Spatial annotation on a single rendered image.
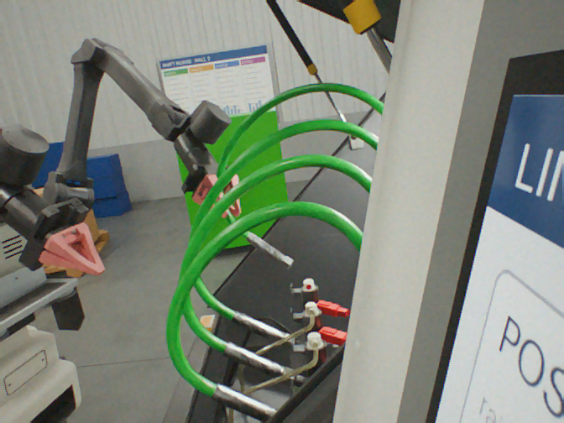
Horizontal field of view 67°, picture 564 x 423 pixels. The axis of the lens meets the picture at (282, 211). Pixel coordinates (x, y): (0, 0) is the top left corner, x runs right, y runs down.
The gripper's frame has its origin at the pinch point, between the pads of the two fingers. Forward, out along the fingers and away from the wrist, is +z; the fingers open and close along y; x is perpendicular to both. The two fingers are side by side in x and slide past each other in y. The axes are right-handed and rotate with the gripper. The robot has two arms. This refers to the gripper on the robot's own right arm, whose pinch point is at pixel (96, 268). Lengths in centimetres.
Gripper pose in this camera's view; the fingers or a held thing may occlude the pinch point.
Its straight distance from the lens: 66.2
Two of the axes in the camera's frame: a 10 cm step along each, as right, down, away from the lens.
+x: 2.6, -2.8, 9.2
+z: 7.8, 6.2, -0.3
